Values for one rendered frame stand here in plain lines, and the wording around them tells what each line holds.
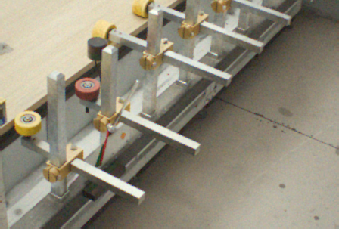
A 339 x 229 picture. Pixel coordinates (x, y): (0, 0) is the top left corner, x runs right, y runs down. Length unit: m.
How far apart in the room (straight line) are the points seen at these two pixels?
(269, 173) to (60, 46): 1.36
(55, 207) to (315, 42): 2.70
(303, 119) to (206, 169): 0.71
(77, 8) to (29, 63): 0.41
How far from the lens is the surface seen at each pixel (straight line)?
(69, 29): 2.47
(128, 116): 2.12
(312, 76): 4.04
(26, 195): 2.20
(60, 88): 1.80
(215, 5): 2.59
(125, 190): 1.91
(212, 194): 3.13
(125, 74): 2.57
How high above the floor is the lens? 2.17
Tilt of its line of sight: 37 degrees down
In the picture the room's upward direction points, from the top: 5 degrees clockwise
